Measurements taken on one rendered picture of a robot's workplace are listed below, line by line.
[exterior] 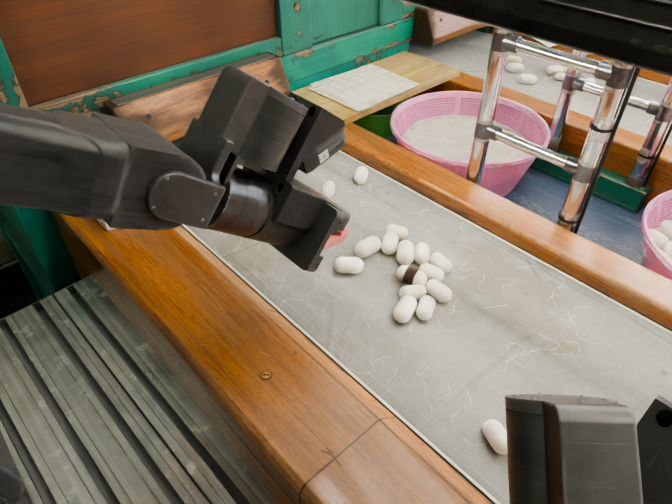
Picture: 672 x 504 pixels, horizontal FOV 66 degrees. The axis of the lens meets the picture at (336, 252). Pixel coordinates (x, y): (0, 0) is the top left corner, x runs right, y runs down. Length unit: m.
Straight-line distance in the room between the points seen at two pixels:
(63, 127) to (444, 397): 0.40
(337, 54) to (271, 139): 0.68
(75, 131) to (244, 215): 0.15
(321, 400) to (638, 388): 0.32
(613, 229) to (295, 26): 0.63
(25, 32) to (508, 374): 0.70
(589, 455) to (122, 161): 0.30
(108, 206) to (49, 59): 0.48
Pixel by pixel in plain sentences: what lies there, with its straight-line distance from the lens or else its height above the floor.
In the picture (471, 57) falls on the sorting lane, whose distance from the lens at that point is 1.32.
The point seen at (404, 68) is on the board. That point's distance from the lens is 1.12.
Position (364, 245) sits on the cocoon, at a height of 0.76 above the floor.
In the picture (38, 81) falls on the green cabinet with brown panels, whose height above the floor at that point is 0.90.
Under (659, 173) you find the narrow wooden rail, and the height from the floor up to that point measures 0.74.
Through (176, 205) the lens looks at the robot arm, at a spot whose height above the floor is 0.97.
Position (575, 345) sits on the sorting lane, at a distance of 0.62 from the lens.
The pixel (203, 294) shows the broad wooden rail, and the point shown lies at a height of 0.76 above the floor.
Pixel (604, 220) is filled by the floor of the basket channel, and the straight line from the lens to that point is 0.94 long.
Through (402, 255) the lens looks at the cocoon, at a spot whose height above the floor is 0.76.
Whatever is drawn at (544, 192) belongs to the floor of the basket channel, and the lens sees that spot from 0.97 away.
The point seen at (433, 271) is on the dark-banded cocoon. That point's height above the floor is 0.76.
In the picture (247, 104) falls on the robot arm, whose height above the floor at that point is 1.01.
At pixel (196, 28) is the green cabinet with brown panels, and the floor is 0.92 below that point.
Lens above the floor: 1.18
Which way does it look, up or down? 41 degrees down
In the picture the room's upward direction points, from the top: straight up
